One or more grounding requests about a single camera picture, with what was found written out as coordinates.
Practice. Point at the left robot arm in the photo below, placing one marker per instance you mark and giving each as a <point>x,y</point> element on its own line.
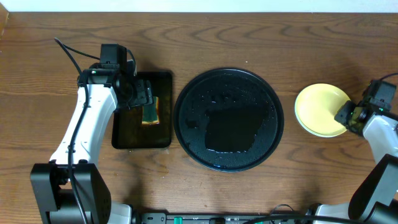
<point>69,187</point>

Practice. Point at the round black tray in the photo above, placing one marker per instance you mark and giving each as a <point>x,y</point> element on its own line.
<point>228,119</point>

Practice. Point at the mint green plate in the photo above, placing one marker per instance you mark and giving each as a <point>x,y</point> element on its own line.
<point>318,122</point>

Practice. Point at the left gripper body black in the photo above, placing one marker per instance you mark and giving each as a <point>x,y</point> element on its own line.
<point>142,93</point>

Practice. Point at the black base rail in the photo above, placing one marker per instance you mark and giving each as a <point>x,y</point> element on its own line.
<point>165,217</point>

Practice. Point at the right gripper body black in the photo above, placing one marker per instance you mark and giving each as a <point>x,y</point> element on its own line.
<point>346,115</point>

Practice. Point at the yellow plate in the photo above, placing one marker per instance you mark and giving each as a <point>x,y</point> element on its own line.
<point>323,96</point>

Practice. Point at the black rectangular water tray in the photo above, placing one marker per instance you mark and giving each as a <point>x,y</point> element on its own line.
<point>130,133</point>

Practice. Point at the green and yellow sponge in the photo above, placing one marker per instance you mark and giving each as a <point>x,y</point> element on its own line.
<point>150,113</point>

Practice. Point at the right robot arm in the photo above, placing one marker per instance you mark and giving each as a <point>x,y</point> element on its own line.
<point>374,201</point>

